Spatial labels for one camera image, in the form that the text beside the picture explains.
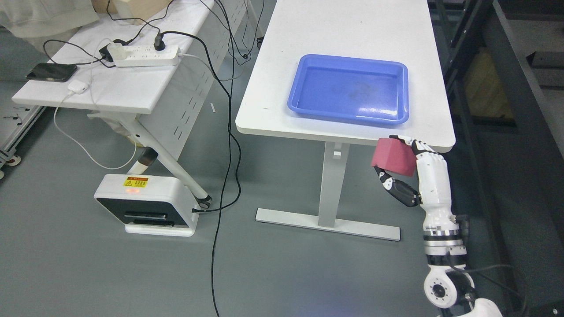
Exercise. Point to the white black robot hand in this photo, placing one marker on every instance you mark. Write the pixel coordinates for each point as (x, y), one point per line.
(429, 187)

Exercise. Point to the blue plastic tray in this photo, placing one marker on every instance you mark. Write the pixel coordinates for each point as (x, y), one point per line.
(351, 90)

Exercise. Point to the white black floor device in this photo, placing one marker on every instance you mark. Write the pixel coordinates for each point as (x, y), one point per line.
(149, 204)

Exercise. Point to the pink foam block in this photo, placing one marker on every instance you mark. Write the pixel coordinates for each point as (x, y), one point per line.
(393, 155)

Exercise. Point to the black right metal shelf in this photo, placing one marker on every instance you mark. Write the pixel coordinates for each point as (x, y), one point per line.
(502, 62)

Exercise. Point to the white power strip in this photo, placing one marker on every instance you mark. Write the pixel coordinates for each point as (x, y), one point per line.
(143, 55)

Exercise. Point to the white folding side table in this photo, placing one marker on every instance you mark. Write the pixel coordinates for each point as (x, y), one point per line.
(158, 105)

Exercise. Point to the black smartphone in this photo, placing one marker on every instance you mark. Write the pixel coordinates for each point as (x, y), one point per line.
(52, 72)

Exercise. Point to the cardboard box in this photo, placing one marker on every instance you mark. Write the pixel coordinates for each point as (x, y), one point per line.
(130, 8)

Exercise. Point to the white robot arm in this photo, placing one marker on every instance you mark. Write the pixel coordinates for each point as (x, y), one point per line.
(448, 283)

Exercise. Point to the white charger adapter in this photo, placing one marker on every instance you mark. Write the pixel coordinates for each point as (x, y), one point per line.
(78, 86)

